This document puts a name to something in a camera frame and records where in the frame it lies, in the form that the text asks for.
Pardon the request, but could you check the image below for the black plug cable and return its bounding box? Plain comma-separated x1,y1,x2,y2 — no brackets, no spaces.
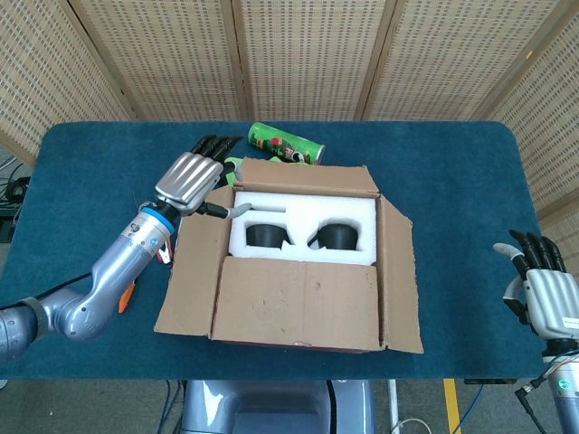
514,379,561,434

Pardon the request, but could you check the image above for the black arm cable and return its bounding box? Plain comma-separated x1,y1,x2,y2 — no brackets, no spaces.
0,272,95,311

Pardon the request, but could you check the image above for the black floor cable bundle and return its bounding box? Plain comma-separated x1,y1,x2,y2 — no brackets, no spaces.
0,153,33,205

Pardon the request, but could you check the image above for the blue carpet table cover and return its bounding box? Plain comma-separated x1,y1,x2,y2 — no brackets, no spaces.
0,120,549,382

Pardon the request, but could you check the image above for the grey robot torso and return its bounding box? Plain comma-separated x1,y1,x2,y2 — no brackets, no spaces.
180,379,377,434

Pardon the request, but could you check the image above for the green pouch with black strap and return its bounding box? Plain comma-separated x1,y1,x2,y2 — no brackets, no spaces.
223,156,309,189

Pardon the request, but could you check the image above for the red cardboard box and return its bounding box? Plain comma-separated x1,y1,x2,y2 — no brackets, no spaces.
153,156,425,355

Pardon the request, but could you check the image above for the black pitcher with spout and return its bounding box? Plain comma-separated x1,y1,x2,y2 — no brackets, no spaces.
245,222,291,249

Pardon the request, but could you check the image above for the woven wooden folding screen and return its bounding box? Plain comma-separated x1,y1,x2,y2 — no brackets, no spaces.
0,0,579,254

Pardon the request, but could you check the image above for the black teapot with handle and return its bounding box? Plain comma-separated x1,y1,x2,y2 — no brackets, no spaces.
307,222,362,251

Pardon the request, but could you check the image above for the white pole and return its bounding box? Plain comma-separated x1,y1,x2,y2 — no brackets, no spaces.
388,379,400,426

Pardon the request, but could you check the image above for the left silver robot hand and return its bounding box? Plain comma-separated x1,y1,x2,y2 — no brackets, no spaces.
153,134,253,221

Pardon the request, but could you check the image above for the green chips can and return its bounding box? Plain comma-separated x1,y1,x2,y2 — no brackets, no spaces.
246,121,327,166

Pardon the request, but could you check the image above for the white foam insert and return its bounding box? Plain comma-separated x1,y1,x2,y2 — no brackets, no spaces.
225,190,380,269

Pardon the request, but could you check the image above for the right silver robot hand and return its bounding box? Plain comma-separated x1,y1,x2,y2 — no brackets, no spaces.
492,229,579,341

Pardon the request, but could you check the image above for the white floor cable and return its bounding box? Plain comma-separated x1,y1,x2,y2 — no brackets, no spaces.
387,416,436,434

